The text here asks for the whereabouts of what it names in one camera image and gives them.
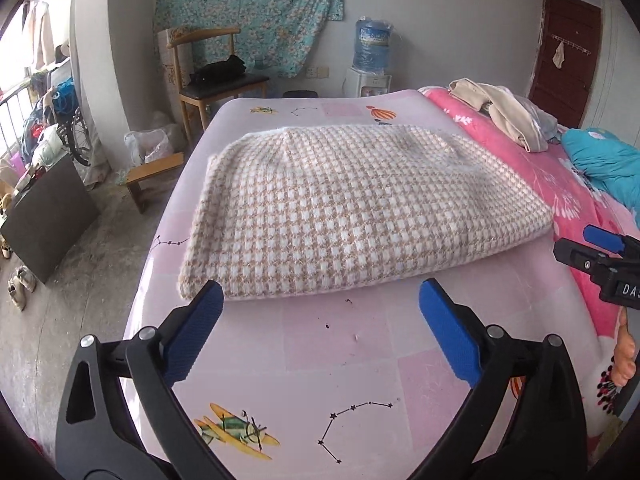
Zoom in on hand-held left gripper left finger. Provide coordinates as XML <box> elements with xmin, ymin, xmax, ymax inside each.
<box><xmin>54</xmin><ymin>280</ymin><xmax>236</xmax><ymax>480</ymax></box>

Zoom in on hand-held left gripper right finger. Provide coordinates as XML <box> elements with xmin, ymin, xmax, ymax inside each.
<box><xmin>407</xmin><ymin>278</ymin><xmax>588</xmax><ymax>480</ymax></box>

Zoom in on black bag on chair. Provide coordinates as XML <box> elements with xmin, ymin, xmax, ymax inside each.
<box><xmin>189</xmin><ymin>55</ymin><xmax>247</xmax><ymax>85</ymax></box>

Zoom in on teal floral wall cloth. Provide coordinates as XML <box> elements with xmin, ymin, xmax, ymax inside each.
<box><xmin>154</xmin><ymin>0</ymin><xmax>347</xmax><ymax>80</ymax></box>

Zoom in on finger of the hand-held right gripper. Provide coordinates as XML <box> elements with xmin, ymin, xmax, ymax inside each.
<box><xmin>583</xmin><ymin>225</ymin><xmax>628</xmax><ymax>256</ymax></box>
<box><xmin>553</xmin><ymin>238</ymin><xmax>613</xmax><ymax>286</ymax></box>

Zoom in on blue water jug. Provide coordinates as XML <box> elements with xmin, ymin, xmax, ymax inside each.
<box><xmin>352</xmin><ymin>16</ymin><xmax>393</xmax><ymax>73</ymax></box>

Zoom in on white water dispenser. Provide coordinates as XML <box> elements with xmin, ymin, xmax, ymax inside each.
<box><xmin>345</xmin><ymin>67</ymin><xmax>393</xmax><ymax>98</ymax></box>

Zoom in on white plastic bag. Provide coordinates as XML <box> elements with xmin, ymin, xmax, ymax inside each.
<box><xmin>124</xmin><ymin>127</ymin><xmax>176</xmax><ymax>168</ymax></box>

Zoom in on teal quilt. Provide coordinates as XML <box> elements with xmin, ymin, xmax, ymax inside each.
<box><xmin>560</xmin><ymin>127</ymin><xmax>640</xmax><ymax>211</ymax></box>

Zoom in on metal window railing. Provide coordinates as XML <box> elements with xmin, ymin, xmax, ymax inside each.
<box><xmin>0</xmin><ymin>77</ymin><xmax>31</xmax><ymax>171</ymax></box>

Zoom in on pink floral blanket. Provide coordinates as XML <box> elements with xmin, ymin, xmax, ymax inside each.
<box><xmin>417</xmin><ymin>86</ymin><xmax>640</xmax><ymax>416</ymax></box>

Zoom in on low wooden stool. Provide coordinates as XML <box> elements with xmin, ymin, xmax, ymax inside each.
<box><xmin>125</xmin><ymin>152</ymin><xmax>186</xmax><ymax>213</ymax></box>

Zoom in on beige houndstooth knit coat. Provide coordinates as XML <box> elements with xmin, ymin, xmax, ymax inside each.
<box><xmin>178</xmin><ymin>125</ymin><xmax>553</xmax><ymax>301</ymax></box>

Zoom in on black panel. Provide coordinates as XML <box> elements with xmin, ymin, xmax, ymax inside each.
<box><xmin>0</xmin><ymin>152</ymin><xmax>101</xmax><ymax>285</ymax></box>

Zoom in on cream clothes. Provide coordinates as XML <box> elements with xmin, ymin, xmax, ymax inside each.
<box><xmin>447</xmin><ymin>77</ymin><xmax>551</xmax><ymax>153</ymax></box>

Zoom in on hanging cream garment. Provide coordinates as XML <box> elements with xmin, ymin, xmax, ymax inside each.
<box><xmin>25</xmin><ymin>0</ymin><xmax>56</xmax><ymax>68</ymax></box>

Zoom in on wooden chair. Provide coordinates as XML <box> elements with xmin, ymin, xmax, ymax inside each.
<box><xmin>166</xmin><ymin>26</ymin><xmax>271</xmax><ymax>136</ymax></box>

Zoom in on person's right hand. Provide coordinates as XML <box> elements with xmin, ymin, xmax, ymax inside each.
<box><xmin>611</xmin><ymin>307</ymin><xmax>640</xmax><ymax>388</ymax></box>

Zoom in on brown door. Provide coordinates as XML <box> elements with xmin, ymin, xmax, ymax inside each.
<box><xmin>527</xmin><ymin>0</ymin><xmax>603</xmax><ymax>128</ymax></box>

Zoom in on cardboard box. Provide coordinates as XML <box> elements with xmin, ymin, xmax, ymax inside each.
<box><xmin>157</xmin><ymin>27</ymin><xmax>193</xmax><ymax>103</ymax></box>

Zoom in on grey cloth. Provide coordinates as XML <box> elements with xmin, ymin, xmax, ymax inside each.
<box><xmin>520</xmin><ymin>97</ymin><xmax>563</xmax><ymax>146</ymax></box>

